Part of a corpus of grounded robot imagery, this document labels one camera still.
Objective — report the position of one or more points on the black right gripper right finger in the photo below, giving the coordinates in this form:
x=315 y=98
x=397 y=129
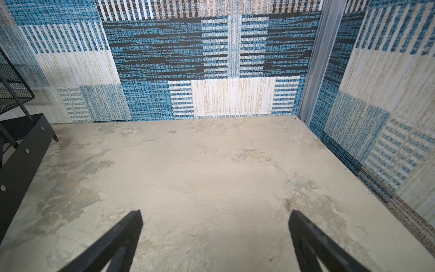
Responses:
x=313 y=247

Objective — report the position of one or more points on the black wire dish rack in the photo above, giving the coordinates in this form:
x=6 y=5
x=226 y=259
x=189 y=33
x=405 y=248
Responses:
x=20 y=168

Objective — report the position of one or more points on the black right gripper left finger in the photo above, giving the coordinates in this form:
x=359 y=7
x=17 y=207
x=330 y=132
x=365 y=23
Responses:
x=115 y=250

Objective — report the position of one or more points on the black mesh shelf unit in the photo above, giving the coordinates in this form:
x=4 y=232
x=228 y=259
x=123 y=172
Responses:
x=13 y=86

